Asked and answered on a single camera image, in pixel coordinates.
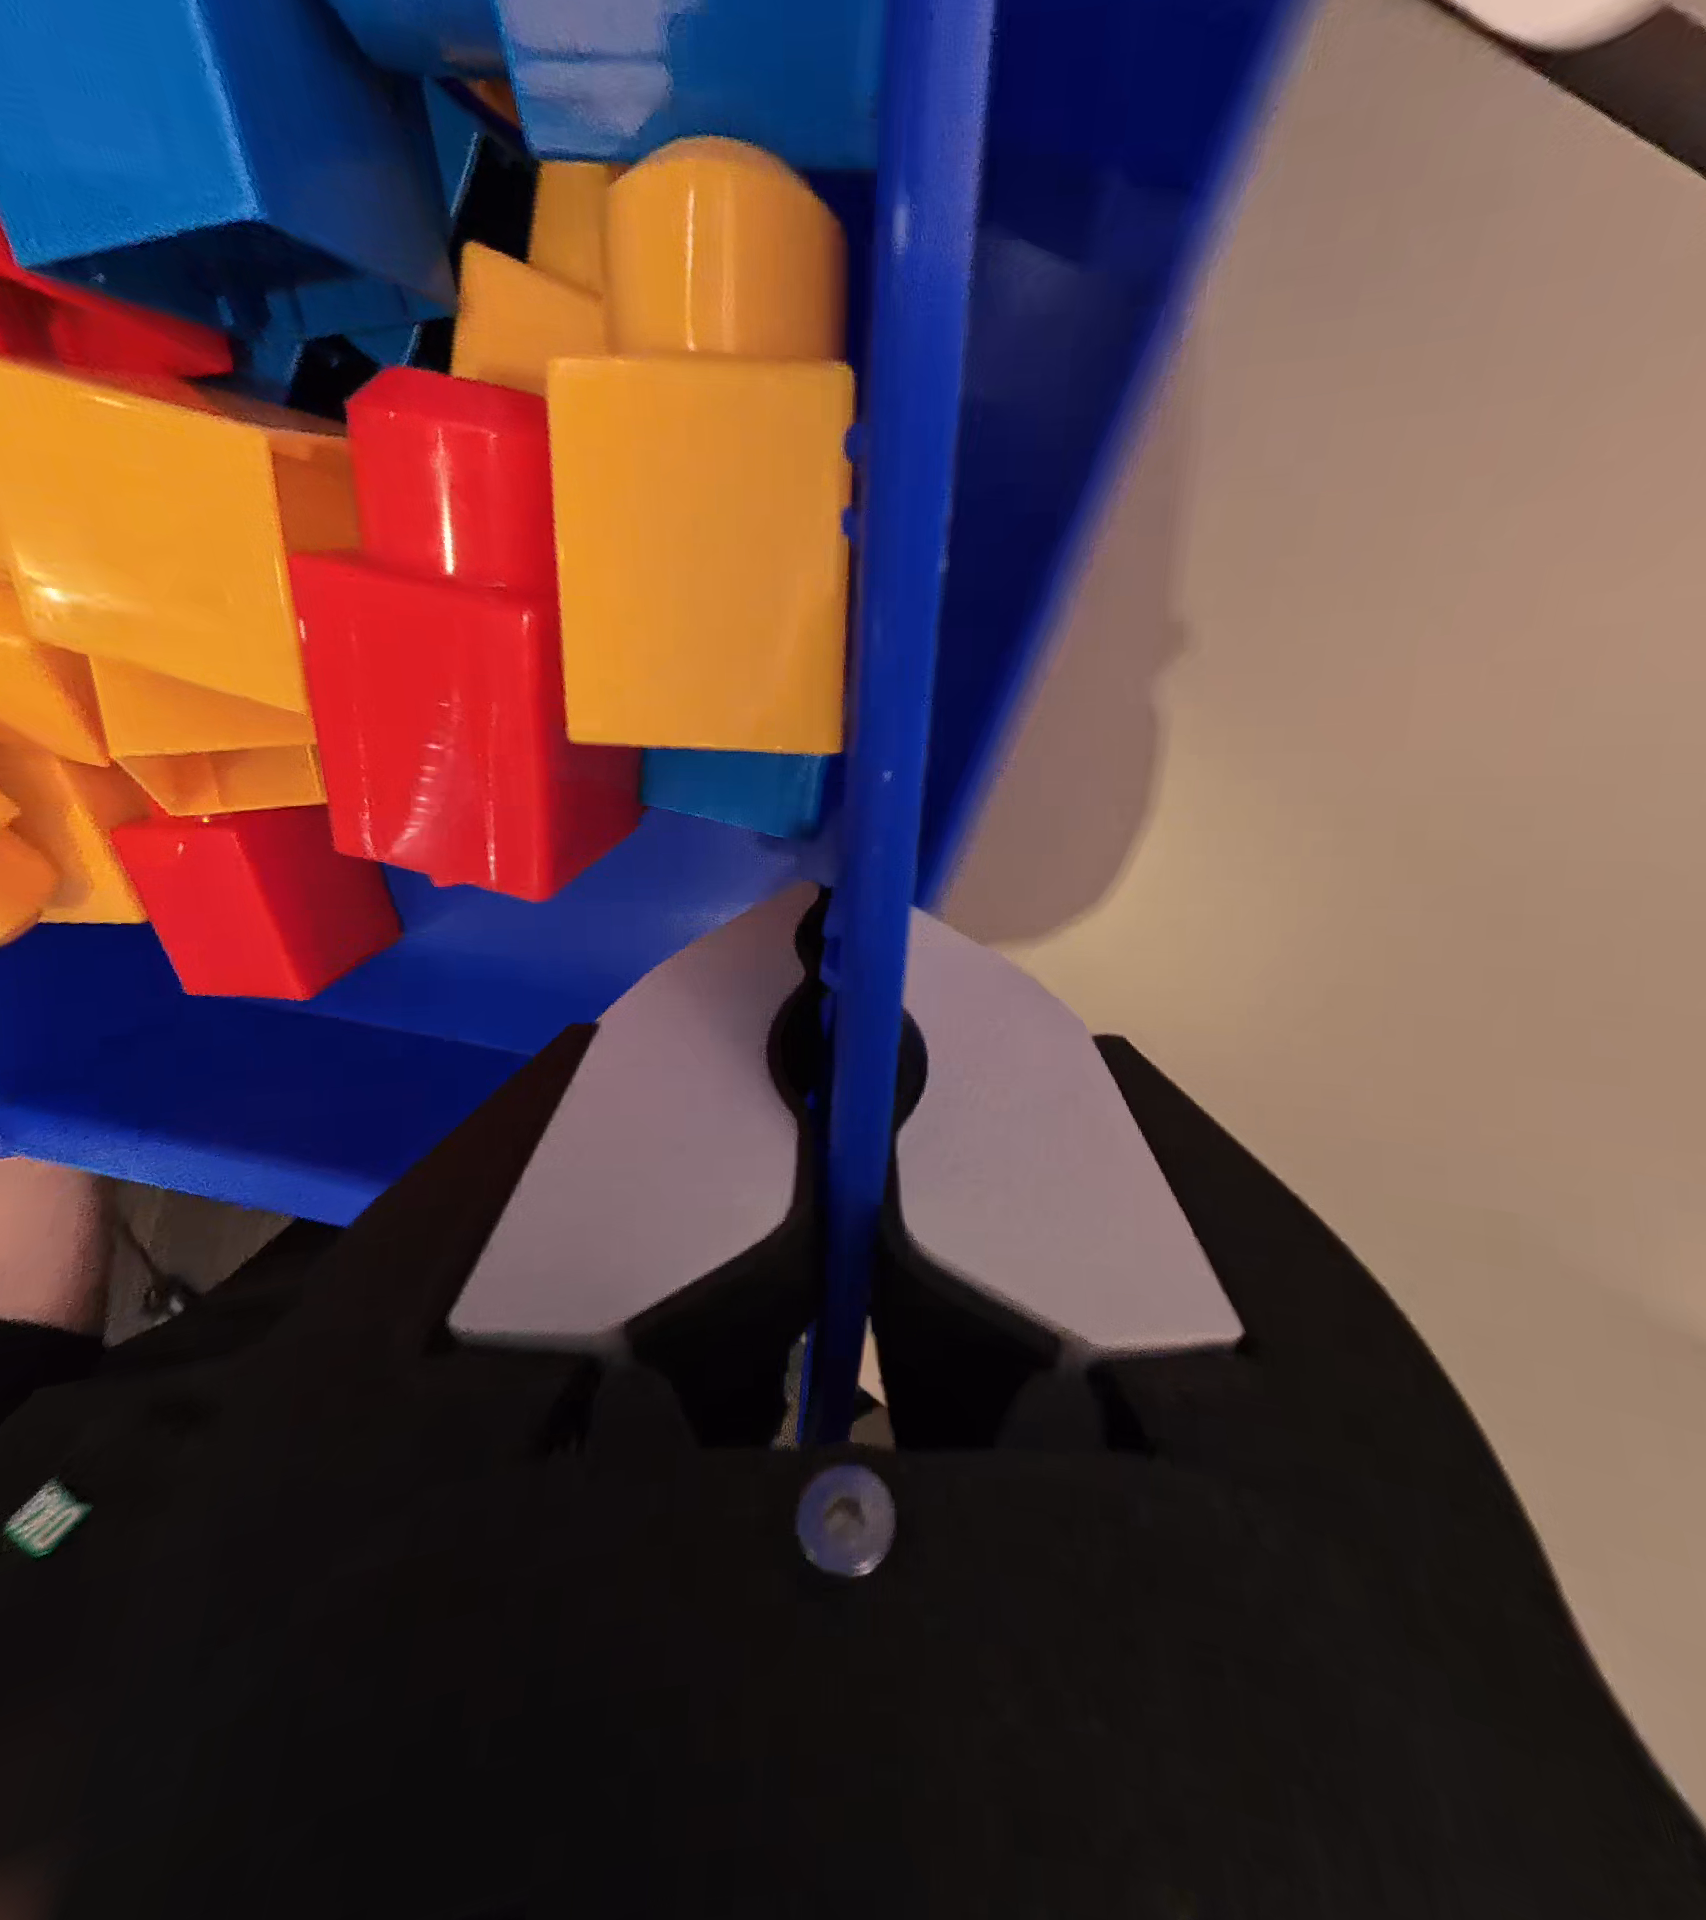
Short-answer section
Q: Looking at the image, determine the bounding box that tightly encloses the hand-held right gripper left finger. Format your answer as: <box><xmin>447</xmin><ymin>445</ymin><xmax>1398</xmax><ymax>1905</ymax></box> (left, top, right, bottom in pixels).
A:
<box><xmin>447</xmin><ymin>883</ymin><xmax>831</xmax><ymax>1348</ymax></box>

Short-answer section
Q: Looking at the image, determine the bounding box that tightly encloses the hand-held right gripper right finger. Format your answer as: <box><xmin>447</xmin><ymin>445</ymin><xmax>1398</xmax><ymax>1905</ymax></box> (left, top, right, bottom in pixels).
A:
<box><xmin>874</xmin><ymin>904</ymin><xmax>1247</xmax><ymax>1353</ymax></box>

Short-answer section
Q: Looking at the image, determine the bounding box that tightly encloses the pile of colourful blocks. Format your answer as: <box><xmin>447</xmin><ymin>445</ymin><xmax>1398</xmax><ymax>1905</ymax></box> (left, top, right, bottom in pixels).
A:
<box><xmin>0</xmin><ymin>0</ymin><xmax>862</xmax><ymax>1004</ymax></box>

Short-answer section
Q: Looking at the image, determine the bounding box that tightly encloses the blue plastic bin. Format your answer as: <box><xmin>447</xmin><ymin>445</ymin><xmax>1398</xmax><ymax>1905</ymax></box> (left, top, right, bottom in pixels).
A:
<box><xmin>0</xmin><ymin>0</ymin><xmax>1319</xmax><ymax>1442</ymax></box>

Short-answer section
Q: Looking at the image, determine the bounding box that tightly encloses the white sign stand base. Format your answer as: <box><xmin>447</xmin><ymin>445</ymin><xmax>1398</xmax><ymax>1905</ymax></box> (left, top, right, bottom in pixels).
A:
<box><xmin>1443</xmin><ymin>0</ymin><xmax>1696</xmax><ymax>50</ymax></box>

